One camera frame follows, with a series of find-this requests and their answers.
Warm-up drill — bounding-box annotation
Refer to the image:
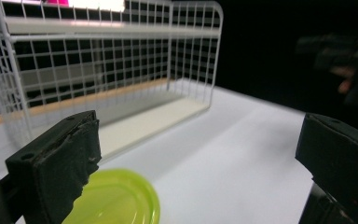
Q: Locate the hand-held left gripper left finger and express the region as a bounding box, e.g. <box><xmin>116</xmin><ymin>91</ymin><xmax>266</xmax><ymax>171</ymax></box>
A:
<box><xmin>5</xmin><ymin>109</ymin><xmax>103</xmax><ymax>224</ymax></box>

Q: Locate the white wire shelf rack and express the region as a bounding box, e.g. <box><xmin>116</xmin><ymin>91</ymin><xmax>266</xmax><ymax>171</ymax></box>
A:
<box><xmin>0</xmin><ymin>0</ymin><xmax>224</xmax><ymax>159</ymax></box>

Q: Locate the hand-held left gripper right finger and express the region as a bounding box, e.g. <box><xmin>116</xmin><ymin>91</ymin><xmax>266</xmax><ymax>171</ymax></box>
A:
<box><xmin>295</xmin><ymin>112</ymin><xmax>358</xmax><ymax>224</ymax></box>

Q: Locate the green plastic plate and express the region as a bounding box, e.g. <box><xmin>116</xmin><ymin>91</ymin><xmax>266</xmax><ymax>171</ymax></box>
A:
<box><xmin>62</xmin><ymin>168</ymin><xmax>161</xmax><ymax>224</ymax></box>

